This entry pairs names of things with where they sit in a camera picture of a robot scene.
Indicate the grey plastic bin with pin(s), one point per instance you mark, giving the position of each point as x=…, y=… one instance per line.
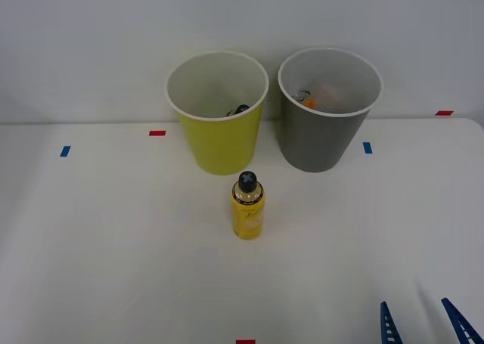
x=321, y=140

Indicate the yellow-green plastic bin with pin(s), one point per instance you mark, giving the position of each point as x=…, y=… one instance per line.
x=223, y=143

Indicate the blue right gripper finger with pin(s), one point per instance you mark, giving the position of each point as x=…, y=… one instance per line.
x=389, y=329
x=463, y=325

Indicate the yellow bottle with black cap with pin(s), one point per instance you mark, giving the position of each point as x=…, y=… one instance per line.
x=248, y=215

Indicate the black can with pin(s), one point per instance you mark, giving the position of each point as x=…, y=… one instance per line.
x=238, y=109

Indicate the orange and pale drink can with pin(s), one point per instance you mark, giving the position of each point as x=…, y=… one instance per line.
x=305, y=99

